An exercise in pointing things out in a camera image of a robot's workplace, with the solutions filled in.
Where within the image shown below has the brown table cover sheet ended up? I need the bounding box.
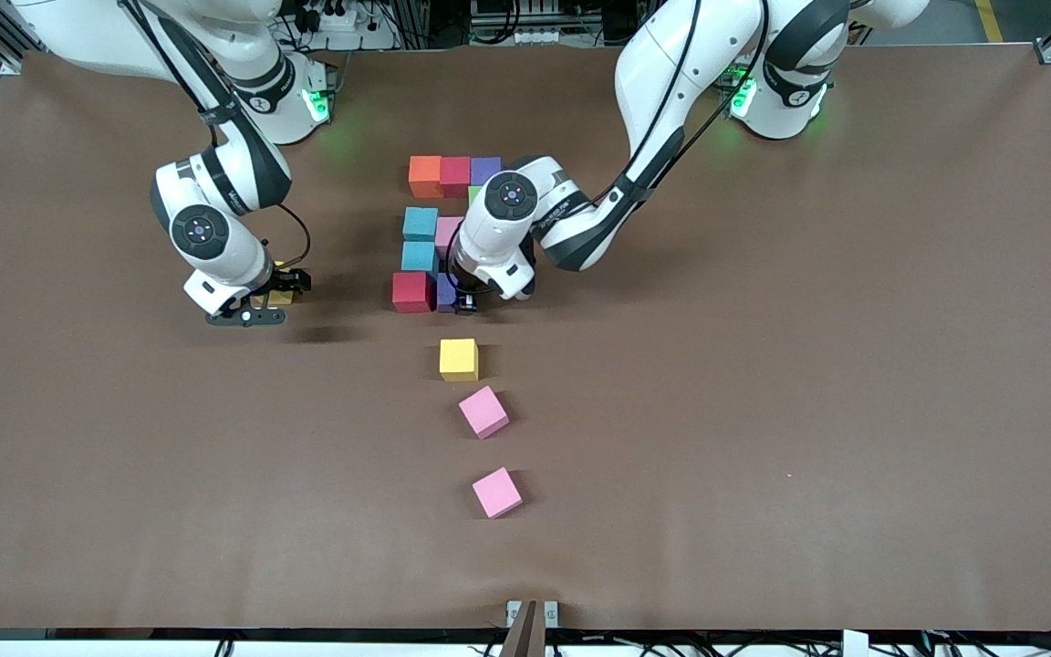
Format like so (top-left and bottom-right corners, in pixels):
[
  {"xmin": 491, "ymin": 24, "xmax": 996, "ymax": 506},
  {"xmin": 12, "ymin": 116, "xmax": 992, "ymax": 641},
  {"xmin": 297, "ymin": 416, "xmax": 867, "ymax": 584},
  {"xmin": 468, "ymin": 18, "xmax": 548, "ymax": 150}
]
[{"xmin": 0, "ymin": 46, "xmax": 1051, "ymax": 632}]

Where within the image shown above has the red foam cube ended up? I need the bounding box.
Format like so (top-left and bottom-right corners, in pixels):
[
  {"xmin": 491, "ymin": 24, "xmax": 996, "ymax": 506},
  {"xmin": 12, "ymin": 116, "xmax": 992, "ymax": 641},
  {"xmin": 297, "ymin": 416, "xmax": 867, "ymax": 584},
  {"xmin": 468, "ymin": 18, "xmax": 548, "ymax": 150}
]
[
  {"xmin": 392, "ymin": 271, "xmax": 436, "ymax": 314},
  {"xmin": 440, "ymin": 156, "xmax": 473, "ymax": 199}
]

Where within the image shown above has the white equipment box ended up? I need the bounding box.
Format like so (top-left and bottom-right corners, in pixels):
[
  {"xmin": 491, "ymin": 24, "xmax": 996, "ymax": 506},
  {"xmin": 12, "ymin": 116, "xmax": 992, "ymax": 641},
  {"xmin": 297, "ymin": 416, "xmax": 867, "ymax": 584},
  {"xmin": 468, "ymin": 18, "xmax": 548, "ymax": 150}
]
[{"xmin": 471, "ymin": 0, "xmax": 581, "ymax": 47}]

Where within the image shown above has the yellow foam cube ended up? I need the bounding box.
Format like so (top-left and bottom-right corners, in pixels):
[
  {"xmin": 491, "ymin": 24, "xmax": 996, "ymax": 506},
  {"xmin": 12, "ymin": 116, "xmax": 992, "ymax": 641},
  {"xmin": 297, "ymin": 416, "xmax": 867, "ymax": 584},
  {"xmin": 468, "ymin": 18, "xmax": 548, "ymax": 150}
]
[
  {"xmin": 439, "ymin": 339, "xmax": 480, "ymax": 383},
  {"xmin": 252, "ymin": 263, "xmax": 296, "ymax": 308}
]

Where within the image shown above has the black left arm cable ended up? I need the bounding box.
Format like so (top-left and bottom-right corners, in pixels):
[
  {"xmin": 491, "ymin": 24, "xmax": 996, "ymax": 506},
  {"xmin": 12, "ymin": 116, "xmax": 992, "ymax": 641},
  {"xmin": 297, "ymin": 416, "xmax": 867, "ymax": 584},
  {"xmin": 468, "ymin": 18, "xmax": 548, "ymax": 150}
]
[{"xmin": 617, "ymin": 0, "xmax": 773, "ymax": 197}]

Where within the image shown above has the orange foam cube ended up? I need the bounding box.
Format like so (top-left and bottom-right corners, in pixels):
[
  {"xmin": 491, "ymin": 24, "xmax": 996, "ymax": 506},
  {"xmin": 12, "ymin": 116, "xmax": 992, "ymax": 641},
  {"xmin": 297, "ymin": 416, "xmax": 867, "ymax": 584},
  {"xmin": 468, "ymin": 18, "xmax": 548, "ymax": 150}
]
[{"xmin": 409, "ymin": 155, "xmax": 444, "ymax": 200}]

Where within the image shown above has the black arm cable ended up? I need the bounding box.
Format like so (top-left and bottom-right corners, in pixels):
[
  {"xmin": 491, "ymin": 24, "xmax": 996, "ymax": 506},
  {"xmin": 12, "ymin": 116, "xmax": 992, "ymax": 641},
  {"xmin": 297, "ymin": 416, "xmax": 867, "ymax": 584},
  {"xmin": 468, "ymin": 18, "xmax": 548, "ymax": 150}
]
[
  {"xmin": 617, "ymin": 0, "xmax": 773, "ymax": 197},
  {"xmin": 120, "ymin": 0, "xmax": 312, "ymax": 273}
]

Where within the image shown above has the white power strip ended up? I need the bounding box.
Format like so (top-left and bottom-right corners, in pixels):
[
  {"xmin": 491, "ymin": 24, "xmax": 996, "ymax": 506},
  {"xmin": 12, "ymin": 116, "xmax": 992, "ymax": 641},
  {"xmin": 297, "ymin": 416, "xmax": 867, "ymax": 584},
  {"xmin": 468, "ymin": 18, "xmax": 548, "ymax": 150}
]
[{"xmin": 281, "ymin": 0, "xmax": 399, "ymax": 51}]

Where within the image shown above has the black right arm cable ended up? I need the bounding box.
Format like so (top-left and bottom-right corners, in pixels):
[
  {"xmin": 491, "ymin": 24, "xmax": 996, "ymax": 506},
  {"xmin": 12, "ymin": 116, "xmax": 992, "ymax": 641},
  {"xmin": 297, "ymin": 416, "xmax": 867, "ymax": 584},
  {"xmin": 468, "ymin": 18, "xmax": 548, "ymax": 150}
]
[{"xmin": 120, "ymin": 0, "xmax": 312, "ymax": 273}]

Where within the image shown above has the aluminium frame post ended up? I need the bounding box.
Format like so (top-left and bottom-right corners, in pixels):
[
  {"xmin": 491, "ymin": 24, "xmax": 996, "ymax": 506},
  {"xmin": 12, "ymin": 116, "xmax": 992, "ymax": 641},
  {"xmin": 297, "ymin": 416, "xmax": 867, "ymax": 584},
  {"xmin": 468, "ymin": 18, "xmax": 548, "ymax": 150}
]
[{"xmin": 398, "ymin": 0, "xmax": 428, "ymax": 48}]

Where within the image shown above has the small metal bracket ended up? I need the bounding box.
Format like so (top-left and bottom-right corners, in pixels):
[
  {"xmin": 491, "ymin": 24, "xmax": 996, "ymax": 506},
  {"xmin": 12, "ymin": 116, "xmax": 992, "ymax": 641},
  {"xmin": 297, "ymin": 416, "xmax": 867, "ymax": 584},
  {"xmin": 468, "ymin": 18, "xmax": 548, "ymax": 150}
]
[{"xmin": 505, "ymin": 600, "xmax": 559, "ymax": 631}]

